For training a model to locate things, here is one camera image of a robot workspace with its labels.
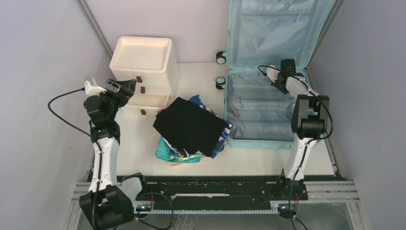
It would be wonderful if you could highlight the white drawer box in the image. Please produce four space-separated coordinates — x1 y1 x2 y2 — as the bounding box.
110 36 180 116

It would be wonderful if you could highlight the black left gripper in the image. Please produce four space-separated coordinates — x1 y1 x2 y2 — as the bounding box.
99 79 137 121

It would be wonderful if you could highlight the black mounting base plate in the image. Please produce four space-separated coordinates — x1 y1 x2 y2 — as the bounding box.
146 176 309 201

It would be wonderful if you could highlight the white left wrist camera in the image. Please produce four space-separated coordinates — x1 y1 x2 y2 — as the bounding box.
84 77 107 96

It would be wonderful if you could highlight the black t-shirt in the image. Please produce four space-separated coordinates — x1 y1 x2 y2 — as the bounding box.
153 97 227 158

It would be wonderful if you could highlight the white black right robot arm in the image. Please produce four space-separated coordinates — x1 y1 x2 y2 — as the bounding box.
272 59 330 199

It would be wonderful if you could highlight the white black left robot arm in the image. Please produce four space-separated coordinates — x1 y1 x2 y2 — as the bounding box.
79 78 150 230

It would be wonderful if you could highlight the blue white striped garment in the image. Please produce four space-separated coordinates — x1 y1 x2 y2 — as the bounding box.
158 94 234 160

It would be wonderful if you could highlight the light blue ribbed suitcase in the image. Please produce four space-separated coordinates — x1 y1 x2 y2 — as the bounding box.
224 0 332 149

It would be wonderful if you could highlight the white slotted cable duct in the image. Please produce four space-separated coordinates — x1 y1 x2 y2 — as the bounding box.
134 203 280 215

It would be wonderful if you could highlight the teal polo shirt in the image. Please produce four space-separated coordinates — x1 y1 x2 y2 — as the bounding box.
155 137 203 164

